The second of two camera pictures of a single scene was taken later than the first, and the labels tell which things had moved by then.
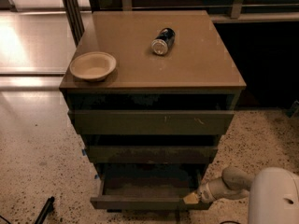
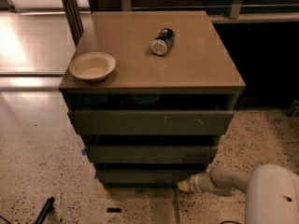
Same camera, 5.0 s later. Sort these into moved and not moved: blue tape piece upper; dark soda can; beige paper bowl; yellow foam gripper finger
Moved: yellow foam gripper finger
Not moved: blue tape piece upper; dark soda can; beige paper bowl
